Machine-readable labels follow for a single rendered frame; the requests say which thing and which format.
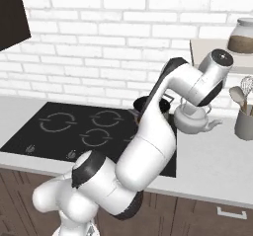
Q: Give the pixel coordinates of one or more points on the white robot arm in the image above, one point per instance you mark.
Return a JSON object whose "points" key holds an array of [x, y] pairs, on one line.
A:
{"points": [[148, 147]]}

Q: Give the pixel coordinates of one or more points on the white kettle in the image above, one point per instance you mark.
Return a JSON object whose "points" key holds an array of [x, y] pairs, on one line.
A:
{"points": [[191, 123]]}

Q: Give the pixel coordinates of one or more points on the black cooking pot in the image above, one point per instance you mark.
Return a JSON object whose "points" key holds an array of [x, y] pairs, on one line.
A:
{"points": [[139, 103]]}

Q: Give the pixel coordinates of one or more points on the grey hob knob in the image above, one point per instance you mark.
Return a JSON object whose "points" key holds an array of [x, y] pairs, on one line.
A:
{"points": [[70, 154], [30, 148]]}

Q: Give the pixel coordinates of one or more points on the black hob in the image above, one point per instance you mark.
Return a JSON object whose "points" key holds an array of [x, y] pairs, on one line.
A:
{"points": [[49, 138]]}

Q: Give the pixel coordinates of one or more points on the brown wooden cupboard door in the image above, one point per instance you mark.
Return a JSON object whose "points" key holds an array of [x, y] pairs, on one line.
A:
{"points": [[154, 217], [19, 200]]}

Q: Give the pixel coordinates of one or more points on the wooden spoon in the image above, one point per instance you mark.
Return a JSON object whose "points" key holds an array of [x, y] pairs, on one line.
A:
{"points": [[237, 95]]}

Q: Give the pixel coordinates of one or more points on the grey utensil pot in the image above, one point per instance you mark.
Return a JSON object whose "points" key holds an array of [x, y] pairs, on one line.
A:
{"points": [[244, 126]]}

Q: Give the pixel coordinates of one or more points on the metal whisk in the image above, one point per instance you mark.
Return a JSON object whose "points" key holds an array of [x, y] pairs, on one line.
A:
{"points": [[247, 85]]}

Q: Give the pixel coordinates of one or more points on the glass jar with brown contents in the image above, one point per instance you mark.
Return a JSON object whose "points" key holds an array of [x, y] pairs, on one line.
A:
{"points": [[242, 39]]}

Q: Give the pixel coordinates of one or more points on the brown wooden drawer front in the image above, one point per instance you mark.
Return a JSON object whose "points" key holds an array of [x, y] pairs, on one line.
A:
{"points": [[210, 223]]}

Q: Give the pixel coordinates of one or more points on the dark range hood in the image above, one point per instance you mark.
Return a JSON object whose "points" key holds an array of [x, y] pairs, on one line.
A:
{"points": [[11, 19]]}

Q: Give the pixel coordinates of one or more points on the beige wall shelf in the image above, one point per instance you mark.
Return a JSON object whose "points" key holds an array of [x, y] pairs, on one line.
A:
{"points": [[206, 50]]}

